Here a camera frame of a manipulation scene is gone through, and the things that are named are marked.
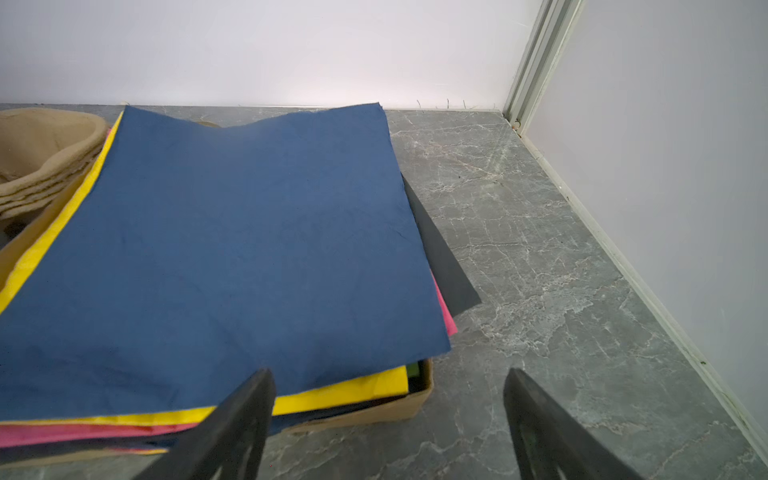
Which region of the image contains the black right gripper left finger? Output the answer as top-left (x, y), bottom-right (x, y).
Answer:
top-left (136, 369), bottom-right (276, 479)

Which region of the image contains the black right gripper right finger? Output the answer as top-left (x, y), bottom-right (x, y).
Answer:
top-left (503, 368), bottom-right (640, 479)

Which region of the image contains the brown pulp cup carrier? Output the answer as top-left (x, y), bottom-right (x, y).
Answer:
top-left (1, 108), bottom-right (109, 220)

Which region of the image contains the black paper sheet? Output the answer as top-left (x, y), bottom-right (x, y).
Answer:
top-left (402, 177), bottom-right (482, 317)

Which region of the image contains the brown cardboard box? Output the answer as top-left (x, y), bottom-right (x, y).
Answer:
top-left (1, 167), bottom-right (432, 462)

